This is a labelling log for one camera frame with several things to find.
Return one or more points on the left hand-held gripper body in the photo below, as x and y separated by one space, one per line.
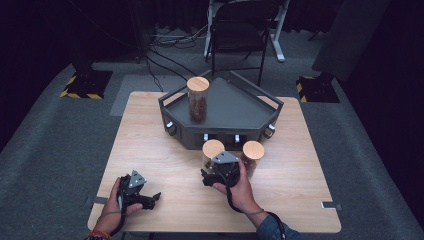
131 186

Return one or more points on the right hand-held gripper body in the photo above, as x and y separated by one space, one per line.
228 170

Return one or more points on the jar with pale yellow contents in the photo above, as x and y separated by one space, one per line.
213 149

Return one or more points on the jar with reddish brown contents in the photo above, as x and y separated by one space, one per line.
253 150

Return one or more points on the dark grey hexagonal tray rack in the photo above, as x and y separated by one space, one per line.
230 106

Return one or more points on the jar with dark brown contents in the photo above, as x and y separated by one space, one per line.
198 100

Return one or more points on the person's right hand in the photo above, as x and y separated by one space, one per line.
245 195

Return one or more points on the person's left hand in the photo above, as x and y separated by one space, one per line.
110 213

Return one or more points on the grey floor mat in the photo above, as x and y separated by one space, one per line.
140 90

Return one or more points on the black folding chair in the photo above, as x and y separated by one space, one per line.
238 33

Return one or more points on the grey leaning panel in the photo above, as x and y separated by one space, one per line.
350 36

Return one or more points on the grey table edge bracket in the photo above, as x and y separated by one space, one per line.
330 205

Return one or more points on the black yellow striped base plate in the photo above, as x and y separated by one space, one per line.
318 90
88 85

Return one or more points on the white desk frame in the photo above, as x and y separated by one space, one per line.
278 40

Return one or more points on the dark stand post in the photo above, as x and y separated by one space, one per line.
141 30

